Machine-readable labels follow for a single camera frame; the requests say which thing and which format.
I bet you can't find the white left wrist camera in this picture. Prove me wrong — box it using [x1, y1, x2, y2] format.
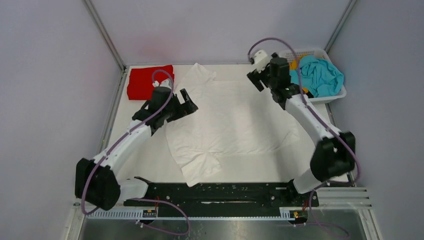
[152, 78, 173, 89]

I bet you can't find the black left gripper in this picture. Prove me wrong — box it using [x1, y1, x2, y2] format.
[162, 89, 198, 123]

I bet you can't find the white t shirt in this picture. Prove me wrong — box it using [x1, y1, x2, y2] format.
[165, 63, 300, 187]

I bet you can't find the yellow t shirt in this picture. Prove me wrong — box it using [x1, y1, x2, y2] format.
[289, 54, 310, 94]

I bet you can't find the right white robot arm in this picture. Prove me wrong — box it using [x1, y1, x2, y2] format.
[247, 50, 356, 206]

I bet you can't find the white plastic laundry basket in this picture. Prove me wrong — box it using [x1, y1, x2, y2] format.
[279, 48, 347, 104]

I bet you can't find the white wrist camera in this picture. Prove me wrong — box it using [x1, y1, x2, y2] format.
[152, 78, 173, 89]
[249, 49, 272, 73]

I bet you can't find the aluminium frame rail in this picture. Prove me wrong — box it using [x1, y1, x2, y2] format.
[86, 187, 372, 221]

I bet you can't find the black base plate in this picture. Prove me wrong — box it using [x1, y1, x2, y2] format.
[123, 182, 319, 218]

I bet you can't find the teal t shirt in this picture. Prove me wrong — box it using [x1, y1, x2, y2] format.
[290, 55, 344, 98]

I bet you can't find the folded red t shirt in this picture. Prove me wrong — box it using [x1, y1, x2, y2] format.
[126, 65, 175, 101]

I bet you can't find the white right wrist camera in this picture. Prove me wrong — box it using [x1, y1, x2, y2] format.
[249, 49, 272, 73]

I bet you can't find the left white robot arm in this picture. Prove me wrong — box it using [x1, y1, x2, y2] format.
[74, 86, 198, 211]

